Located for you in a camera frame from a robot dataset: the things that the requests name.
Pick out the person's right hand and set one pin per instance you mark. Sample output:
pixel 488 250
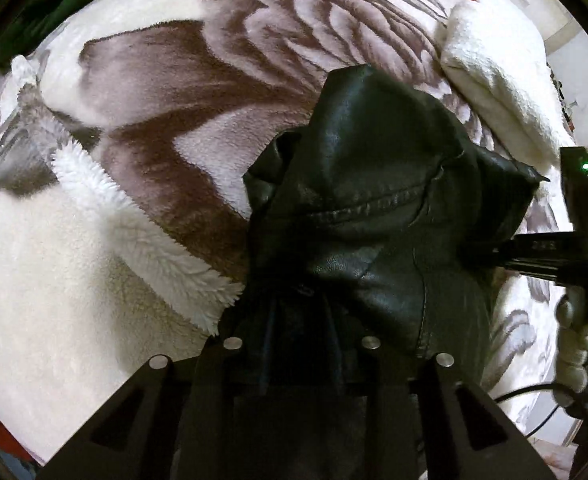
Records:
pixel 574 360

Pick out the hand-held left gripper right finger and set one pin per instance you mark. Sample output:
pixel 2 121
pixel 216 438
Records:
pixel 449 410

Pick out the floral plush blanket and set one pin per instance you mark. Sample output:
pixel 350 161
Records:
pixel 174 85

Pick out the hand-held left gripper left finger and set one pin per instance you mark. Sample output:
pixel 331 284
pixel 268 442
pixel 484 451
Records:
pixel 174 410

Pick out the green striped pants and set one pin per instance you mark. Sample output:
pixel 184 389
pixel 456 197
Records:
pixel 49 5

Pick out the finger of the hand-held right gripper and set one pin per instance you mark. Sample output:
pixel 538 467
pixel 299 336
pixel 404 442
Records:
pixel 544 257

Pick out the black leather jacket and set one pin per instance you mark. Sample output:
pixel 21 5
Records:
pixel 374 185

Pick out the white folded fleece garment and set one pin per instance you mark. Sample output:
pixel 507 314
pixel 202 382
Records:
pixel 494 70

